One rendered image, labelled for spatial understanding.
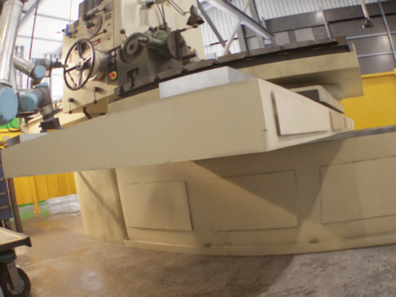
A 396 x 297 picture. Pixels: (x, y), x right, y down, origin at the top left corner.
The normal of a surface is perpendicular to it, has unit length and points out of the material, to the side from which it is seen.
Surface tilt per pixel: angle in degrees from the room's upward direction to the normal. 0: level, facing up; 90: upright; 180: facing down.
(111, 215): 90
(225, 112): 90
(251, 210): 90
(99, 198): 90
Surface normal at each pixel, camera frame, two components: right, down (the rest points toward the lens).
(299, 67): -0.51, 0.07
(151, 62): 0.85, -0.11
